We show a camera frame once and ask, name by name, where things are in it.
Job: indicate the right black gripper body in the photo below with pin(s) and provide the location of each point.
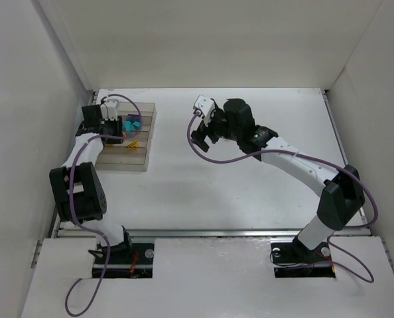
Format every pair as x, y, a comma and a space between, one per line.
205, 133

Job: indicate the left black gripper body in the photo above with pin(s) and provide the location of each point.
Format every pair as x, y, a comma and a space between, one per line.
114, 133

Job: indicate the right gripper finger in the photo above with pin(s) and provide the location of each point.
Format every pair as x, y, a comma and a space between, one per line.
198, 138
214, 137

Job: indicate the teal curved lego brick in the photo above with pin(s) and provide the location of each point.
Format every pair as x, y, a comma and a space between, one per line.
128, 126

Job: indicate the purple lego brick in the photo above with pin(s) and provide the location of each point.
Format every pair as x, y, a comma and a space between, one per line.
133, 118

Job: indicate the teal square lego brick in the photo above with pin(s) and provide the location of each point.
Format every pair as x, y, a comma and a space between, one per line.
137, 125

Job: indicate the yellow black striped lego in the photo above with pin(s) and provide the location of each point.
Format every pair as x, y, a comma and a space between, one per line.
134, 144

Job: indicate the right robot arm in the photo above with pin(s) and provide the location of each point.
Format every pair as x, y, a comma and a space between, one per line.
339, 189

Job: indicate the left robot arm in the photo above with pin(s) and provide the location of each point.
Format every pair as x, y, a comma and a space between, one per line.
78, 193

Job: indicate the clear compartment container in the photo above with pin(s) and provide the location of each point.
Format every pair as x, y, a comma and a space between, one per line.
132, 155

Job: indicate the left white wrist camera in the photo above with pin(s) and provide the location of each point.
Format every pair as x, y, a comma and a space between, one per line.
109, 109

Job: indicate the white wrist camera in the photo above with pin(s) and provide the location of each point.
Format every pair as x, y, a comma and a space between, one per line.
109, 109
203, 106

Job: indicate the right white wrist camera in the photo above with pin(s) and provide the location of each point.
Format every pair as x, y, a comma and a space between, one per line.
203, 106

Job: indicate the aluminium front rail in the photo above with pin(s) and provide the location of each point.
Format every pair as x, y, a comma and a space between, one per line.
209, 233

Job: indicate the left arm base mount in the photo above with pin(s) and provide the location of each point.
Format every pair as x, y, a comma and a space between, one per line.
129, 260

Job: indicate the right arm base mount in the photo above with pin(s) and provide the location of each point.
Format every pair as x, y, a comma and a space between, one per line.
290, 262

